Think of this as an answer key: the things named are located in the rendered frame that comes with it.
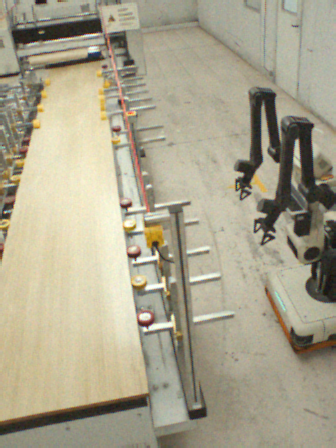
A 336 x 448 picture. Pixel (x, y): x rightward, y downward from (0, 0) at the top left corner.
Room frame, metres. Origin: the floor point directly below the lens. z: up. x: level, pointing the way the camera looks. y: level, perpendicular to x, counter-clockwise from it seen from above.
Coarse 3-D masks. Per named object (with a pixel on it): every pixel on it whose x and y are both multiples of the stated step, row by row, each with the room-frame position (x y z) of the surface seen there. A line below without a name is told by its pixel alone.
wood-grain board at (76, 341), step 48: (48, 96) 4.78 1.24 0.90; (96, 96) 4.53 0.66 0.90; (48, 144) 3.40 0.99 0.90; (96, 144) 3.27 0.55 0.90; (48, 192) 2.57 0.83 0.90; (96, 192) 2.49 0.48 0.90; (48, 240) 2.01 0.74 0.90; (96, 240) 1.96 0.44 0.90; (0, 288) 1.63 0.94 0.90; (48, 288) 1.59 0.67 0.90; (96, 288) 1.56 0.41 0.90; (0, 336) 1.30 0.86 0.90; (48, 336) 1.27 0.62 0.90; (96, 336) 1.25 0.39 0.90; (0, 384) 1.03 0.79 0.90; (48, 384) 1.01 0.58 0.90; (96, 384) 0.99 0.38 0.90; (144, 384) 0.97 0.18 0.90
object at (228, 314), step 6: (222, 312) 1.38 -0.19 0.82; (228, 312) 1.38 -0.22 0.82; (198, 318) 1.36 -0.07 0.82; (204, 318) 1.36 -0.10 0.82; (210, 318) 1.35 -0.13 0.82; (216, 318) 1.36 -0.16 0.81; (222, 318) 1.36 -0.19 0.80; (228, 318) 1.36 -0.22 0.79; (162, 324) 1.35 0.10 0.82; (168, 324) 1.35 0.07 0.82; (198, 324) 1.35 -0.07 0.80; (144, 330) 1.33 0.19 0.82; (150, 330) 1.32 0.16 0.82; (156, 330) 1.32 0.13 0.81; (162, 330) 1.33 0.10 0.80; (168, 330) 1.33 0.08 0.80
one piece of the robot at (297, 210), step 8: (296, 192) 1.95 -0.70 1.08; (296, 200) 1.93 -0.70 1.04; (304, 200) 1.84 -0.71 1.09; (288, 208) 1.86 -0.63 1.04; (296, 208) 1.85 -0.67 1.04; (304, 208) 1.83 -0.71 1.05; (296, 216) 1.79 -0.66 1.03; (304, 216) 1.80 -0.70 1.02; (312, 216) 1.81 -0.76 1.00; (296, 224) 1.79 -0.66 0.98; (304, 224) 1.80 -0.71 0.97; (296, 232) 1.79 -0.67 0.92; (304, 232) 1.80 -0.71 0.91
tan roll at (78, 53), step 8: (80, 48) 6.08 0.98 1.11; (104, 48) 6.12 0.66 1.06; (32, 56) 6.01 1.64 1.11; (40, 56) 5.99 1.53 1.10; (48, 56) 5.99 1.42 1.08; (56, 56) 6.00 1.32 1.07; (64, 56) 6.00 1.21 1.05; (72, 56) 6.02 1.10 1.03; (80, 56) 6.04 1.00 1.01; (32, 64) 5.97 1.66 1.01
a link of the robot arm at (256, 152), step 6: (258, 96) 2.07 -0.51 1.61; (252, 102) 2.11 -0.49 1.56; (258, 102) 2.07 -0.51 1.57; (252, 108) 2.10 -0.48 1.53; (258, 108) 2.10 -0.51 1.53; (252, 114) 2.10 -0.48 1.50; (258, 114) 2.10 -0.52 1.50; (252, 120) 2.10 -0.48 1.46; (258, 120) 2.10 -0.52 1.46; (252, 126) 2.10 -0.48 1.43; (258, 126) 2.10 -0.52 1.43; (252, 132) 2.11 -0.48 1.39; (258, 132) 2.10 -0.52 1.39; (252, 138) 2.11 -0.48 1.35; (258, 138) 2.10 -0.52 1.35; (252, 144) 2.11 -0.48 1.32; (258, 144) 2.10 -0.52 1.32; (252, 150) 2.10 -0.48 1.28; (258, 150) 2.09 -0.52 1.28; (252, 156) 2.10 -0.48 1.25; (258, 156) 2.09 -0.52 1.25; (252, 162) 2.11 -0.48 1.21
